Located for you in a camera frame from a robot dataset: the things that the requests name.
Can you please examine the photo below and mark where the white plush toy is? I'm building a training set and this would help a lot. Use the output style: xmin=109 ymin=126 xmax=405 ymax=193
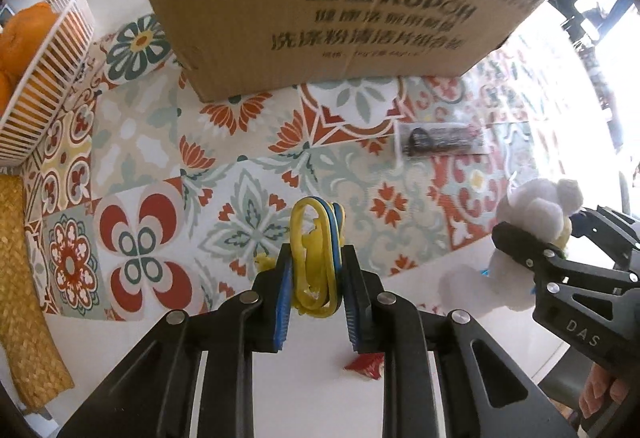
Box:
xmin=438 ymin=177 xmax=586 ymax=319

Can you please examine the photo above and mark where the red snack packet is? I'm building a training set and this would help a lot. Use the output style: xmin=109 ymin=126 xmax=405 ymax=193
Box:
xmin=344 ymin=352 xmax=384 ymax=380

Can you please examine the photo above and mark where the dark fruit leather packet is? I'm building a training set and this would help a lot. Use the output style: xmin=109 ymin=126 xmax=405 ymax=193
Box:
xmin=394 ymin=121 xmax=489 ymax=165

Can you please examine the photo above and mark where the person right hand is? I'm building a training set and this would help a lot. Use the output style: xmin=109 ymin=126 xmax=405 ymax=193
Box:
xmin=579 ymin=363 xmax=629 ymax=418

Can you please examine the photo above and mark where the yellow woven tissue box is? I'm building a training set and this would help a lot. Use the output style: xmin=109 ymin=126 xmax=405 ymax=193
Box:
xmin=1 ymin=175 xmax=74 ymax=411

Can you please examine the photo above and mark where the patterned tile table runner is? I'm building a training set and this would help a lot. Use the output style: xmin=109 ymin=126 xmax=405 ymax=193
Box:
xmin=21 ymin=14 xmax=555 ymax=321

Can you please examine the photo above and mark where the white plastic fruit basket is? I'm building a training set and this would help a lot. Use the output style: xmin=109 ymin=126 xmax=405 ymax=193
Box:
xmin=1 ymin=0 xmax=96 ymax=166

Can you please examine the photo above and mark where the orange fruit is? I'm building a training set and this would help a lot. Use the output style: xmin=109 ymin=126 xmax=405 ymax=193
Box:
xmin=1 ymin=2 xmax=58 ymax=78
xmin=0 ymin=70 xmax=16 ymax=115

